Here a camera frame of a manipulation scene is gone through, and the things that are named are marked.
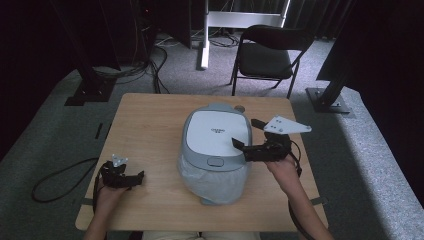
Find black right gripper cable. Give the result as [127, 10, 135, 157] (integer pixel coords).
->
[287, 139, 316, 240]

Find white metal stand frame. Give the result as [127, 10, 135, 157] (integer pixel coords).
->
[199, 0, 292, 71]

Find bundle of black floor cables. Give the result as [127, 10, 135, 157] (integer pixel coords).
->
[94, 43, 172, 95]

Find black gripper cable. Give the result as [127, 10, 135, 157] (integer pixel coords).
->
[287, 139, 316, 240]
[31, 157, 105, 215]

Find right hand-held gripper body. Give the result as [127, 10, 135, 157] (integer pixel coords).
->
[244, 115, 313, 164]

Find black folding chair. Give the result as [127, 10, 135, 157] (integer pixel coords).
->
[229, 24, 316, 100]

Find person's right hand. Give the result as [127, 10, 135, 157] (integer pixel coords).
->
[265, 155, 302, 196]

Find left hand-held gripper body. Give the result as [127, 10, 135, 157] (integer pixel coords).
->
[99, 153, 131, 190]

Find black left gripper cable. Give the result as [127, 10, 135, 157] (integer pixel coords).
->
[31, 157, 105, 215]

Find black metal stand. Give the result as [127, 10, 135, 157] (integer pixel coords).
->
[49, 0, 118, 107]
[305, 49, 352, 115]

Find person's left hand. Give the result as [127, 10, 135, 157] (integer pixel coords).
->
[95, 179, 130, 218]

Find grey white rice cooker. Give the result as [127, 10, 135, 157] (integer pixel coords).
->
[177, 102, 254, 207]

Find dark curtain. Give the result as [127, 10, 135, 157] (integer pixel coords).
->
[316, 0, 424, 208]
[0, 0, 83, 163]

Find dark equipment rack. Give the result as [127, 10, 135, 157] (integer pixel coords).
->
[99, 0, 193, 66]

